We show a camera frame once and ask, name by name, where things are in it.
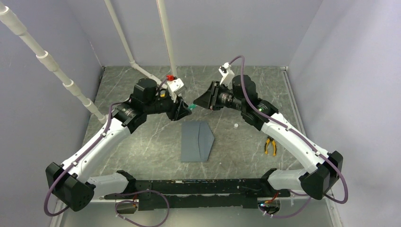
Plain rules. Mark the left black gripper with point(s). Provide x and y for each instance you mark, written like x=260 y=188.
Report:
x=183 y=110

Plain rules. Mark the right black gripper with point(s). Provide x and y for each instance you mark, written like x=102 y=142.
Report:
x=209 y=100

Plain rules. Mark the green white glue stick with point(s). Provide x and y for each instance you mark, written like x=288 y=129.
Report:
x=192 y=106

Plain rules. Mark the grey envelope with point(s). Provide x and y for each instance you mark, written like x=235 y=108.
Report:
x=196 y=142

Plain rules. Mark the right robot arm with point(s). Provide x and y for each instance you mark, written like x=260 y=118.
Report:
x=320 y=168

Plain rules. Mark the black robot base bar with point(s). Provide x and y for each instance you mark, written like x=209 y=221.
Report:
x=246 y=193

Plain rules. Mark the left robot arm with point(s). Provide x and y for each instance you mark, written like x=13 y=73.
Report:
x=73 y=182

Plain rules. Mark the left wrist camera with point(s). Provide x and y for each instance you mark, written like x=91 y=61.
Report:
x=176 y=88

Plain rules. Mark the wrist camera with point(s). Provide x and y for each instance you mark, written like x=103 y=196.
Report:
x=226 y=73
x=176 y=88

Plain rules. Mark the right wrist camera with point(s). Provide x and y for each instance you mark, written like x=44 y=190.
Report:
x=226 y=73

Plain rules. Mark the yellow handled pliers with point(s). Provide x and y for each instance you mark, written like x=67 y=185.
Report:
x=270 y=143

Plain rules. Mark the white pvc pipe frame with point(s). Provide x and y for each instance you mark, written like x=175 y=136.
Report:
x=14 y=24

